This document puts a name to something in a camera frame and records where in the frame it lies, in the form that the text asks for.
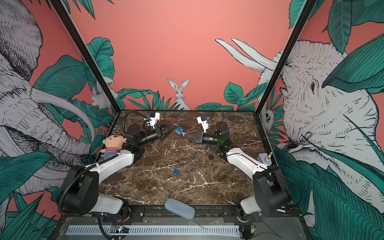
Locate blue padlock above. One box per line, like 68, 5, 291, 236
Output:
175, 126, 184, 135
172, 169, 180, 177

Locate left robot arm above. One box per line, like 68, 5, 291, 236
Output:
58, 124, 178, 219

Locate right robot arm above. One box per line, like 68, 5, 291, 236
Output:
183, 122, 292, 215

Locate plush doll striped shirt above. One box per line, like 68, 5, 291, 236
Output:
101, 135, 127, 159

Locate blue grey toy box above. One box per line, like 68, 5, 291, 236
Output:
257, 152, 273, 166

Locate blue grey pouch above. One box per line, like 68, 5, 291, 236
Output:
165, 198, 196, 220

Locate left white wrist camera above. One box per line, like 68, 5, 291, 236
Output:
147, 112, 160, 128

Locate black corrugated cable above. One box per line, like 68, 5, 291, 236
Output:
122, 110, 149, 134

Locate black mounting rail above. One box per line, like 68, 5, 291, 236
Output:
58, 199, 302, 224

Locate white vented rail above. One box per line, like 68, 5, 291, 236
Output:
65, 225, 240, 237

